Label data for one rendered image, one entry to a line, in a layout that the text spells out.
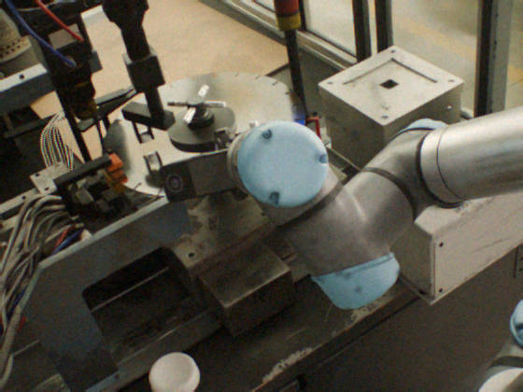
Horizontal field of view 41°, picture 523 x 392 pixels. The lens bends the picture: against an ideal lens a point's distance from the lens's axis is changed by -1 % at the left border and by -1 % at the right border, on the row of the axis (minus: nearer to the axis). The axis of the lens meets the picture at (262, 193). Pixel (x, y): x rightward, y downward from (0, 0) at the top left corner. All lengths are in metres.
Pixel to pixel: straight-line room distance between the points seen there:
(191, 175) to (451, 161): 0.30
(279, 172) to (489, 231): 0.53
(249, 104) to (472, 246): 0.42
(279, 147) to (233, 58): 1.11
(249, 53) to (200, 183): 0.94
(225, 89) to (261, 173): 0.62
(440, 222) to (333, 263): 0.36
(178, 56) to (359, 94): 0.66
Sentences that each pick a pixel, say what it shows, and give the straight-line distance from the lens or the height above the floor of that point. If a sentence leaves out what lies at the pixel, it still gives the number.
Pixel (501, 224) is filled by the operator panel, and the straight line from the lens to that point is 1.09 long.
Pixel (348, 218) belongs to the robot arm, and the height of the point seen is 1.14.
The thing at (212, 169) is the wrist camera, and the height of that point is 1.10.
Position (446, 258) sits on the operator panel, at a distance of 1.03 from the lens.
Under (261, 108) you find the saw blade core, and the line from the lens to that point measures 1.14.
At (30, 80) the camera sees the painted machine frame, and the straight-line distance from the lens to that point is 1.21.
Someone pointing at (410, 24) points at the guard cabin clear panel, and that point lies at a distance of 1.37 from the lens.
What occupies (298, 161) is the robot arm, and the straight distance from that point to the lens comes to 0.60.
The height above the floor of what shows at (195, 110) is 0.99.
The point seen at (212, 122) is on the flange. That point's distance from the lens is 1.11.
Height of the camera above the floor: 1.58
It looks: 40 degrees down
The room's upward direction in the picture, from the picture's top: 12 degrees counter-clockwise
